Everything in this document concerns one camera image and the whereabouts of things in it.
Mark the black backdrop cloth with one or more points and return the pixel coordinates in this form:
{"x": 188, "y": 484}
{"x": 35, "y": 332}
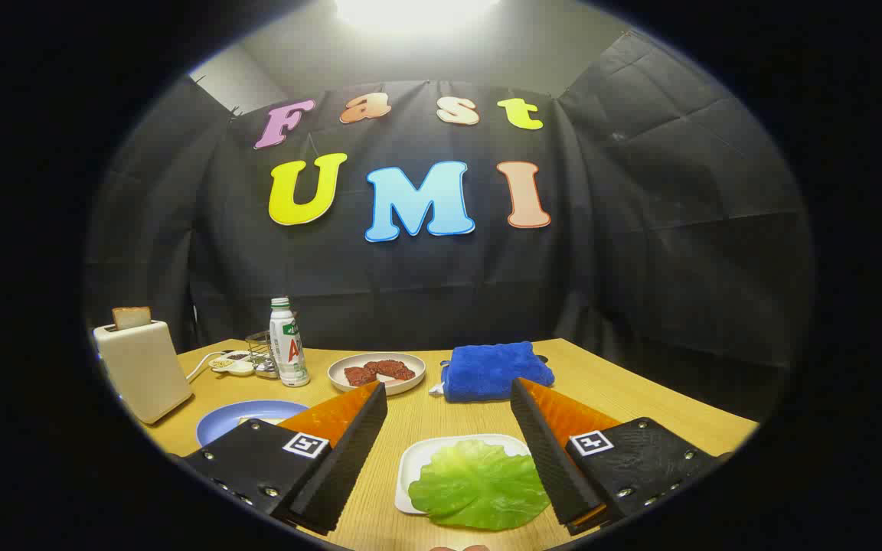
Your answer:
{"x": 410, "y": 291}

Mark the cream toaster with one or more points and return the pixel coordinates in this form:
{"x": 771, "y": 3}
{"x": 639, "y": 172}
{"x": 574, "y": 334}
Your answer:
{"x": 142, "y": 371}

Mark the white bottle with green cap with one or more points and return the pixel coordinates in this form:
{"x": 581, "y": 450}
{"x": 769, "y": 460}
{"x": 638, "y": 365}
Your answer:
{"x": 288, "y": 352}

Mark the blue folded towel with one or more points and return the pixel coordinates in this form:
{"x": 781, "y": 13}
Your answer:
{"x": 487, "y": 371}

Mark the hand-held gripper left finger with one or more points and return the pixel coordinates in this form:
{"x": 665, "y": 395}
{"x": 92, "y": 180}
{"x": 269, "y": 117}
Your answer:
{"x": 349, "y": 459}

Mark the beige round plate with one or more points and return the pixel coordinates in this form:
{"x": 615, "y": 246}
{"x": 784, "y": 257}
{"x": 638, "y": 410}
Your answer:
{"x": 415, "y": 367}

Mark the white square plate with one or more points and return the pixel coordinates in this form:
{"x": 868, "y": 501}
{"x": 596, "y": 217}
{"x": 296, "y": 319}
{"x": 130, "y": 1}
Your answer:
{"x": 418, "y": 459}

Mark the blue round plate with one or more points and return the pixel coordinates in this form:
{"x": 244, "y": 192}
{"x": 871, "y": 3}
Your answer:
{"x": 219, "y": 428}

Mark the red meat piece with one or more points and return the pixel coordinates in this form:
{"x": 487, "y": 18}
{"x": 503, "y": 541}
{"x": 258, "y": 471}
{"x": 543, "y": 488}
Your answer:
{"x": 359, "y": 376}
{"x": 395, "y": 370}

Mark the white divided condiment dish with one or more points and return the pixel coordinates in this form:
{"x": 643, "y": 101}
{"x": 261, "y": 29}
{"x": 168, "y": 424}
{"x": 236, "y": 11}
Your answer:
{"x": 238, "y": 367}

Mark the toasted bread slice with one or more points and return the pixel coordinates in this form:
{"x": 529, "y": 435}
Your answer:
{"x": 132, "y": 317}

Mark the green lettuce leaf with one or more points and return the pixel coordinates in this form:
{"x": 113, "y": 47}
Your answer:
{"x": 472, "y": 486}

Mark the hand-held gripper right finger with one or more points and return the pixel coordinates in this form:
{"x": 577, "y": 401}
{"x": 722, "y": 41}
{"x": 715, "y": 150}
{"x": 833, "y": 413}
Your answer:
{"x": 552, "y": 459}

